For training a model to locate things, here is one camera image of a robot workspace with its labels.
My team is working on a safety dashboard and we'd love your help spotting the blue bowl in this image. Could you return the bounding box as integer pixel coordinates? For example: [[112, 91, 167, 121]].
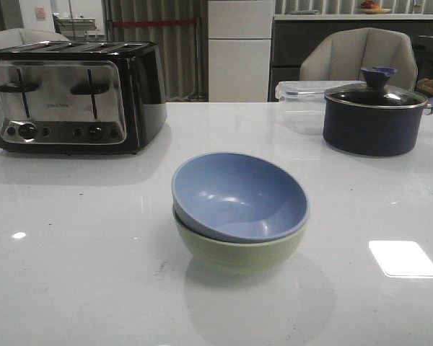
[[171, 152, 309, 244]]

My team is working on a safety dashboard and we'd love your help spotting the green bowl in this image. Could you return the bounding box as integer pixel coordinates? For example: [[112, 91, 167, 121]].
[[172, 211, 310, 275]]

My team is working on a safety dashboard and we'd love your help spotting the clear plastic food container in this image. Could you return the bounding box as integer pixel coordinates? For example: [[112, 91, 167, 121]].
[[275, 81, 363, 135]]

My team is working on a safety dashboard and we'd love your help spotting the white refrigerator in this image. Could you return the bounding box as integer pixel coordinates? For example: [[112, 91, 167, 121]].
[[208, 1, 274, 102]]

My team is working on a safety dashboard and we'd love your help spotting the dark kitchen counter cabinet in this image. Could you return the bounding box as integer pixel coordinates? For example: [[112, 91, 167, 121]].
[[268, 14, 433, 101]]

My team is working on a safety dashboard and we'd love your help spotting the dark blue saucepan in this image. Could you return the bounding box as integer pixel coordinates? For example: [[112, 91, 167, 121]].
[[323, 90, 433, 157]]

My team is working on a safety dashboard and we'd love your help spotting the beige chair right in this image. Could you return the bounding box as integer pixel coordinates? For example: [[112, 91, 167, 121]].
[[299, 27, 418, 90]]

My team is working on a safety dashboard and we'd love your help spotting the beige chair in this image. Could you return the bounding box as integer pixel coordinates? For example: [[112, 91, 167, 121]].
[[299, 27, 418, 90], [0, 28, 69, 49]]

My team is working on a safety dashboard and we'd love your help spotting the black and chrome toaster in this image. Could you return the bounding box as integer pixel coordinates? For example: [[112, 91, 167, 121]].
[[0, 41, 167, 154]]

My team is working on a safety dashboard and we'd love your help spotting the red barrier tape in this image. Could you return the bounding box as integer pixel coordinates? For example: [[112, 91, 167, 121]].
[[113, 18, 196, 27]]

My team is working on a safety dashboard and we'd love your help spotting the glass pot lid blue knob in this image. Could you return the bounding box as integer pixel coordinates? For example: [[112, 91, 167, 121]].
[[324, 66, 427, 108]]

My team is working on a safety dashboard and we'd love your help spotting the fruit plate on counter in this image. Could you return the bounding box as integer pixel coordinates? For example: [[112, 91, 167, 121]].
[[358, 0, 392, 14]]

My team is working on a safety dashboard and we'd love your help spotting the beige chair left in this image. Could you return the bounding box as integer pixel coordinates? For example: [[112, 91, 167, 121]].
[[0, 28, 69, 49]]

